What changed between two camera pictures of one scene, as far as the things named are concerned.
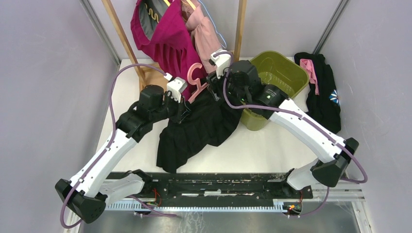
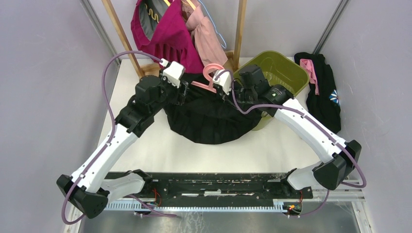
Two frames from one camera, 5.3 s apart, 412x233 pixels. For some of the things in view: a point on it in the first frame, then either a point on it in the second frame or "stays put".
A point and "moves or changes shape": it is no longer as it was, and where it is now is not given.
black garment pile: [324, 108] stays put
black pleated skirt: [210, 121] moves or changes shape
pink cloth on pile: [307, 64] stays put
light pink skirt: [203, 31] stays put
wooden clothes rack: [137, 66] stays put
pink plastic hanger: [196, 81] moves or changes shape
